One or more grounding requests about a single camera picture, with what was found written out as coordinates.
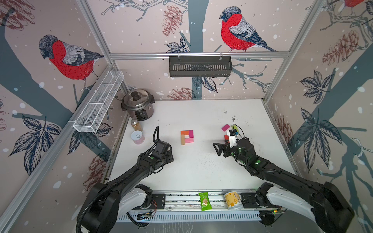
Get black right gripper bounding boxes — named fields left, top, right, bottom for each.
left=213, top=138, right=249, bottom=166

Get light pink block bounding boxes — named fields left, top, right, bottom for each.
left=185, top=138, right=194, bottom=143

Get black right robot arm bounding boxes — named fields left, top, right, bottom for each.
left=212, top=137, right=355, bottom=233

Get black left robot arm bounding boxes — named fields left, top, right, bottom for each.
left=75, top=126, right=174, bottom=233

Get pink tin can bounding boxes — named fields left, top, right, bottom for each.
left=131, top=131, right=145, bottom=145

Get glass spice jar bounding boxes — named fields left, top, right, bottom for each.
left=130, top=119, right=143, bottom=132

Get green snack packet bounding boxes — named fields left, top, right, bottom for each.
left=198, top=192, right=212, bottom=211

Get silver rice cooker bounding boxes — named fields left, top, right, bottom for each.
left=121, top=89, right=155, bottom=121

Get black hanging metal basket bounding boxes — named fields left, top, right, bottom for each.
left=169, top=56, right=233, bottom=78

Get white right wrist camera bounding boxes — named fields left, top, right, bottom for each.
left=226, top=129, right=238, bottom=148

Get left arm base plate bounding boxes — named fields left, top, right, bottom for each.
left=142, top=193, right=166, bottom=210

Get yellow cup on rail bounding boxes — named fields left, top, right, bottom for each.
left=224, top=191, right=243, bottom=210

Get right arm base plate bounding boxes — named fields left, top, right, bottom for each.
left=240, top=193, right=281, bottom=209

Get white wire basket shelf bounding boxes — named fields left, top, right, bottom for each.
left=73, top=70, right=124, bottom=133

